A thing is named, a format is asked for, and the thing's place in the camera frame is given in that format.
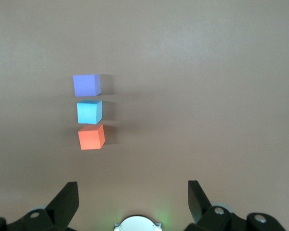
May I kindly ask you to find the purple foam block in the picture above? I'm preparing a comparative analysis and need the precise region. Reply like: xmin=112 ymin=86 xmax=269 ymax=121
xmin=72 ymin=74 xmax=102 ymax=97

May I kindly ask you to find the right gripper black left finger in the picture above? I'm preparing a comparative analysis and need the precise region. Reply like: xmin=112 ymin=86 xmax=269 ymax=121
xmin=0 ymin=181 xmax=79 ymax=231

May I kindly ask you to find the orange foam block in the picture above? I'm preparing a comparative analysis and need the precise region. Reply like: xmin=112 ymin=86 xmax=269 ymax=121
xmin=78 ymin=124 xmax=105 ymax=151

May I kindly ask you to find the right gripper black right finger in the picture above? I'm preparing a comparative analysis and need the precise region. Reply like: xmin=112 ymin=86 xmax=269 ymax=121
xmin=184 ymin=180 xmax=287 ymax=231

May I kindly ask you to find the blue foam block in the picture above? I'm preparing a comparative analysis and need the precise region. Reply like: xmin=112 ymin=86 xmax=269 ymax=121
xmin=76 ymin=100 xmax=103 ymax=125

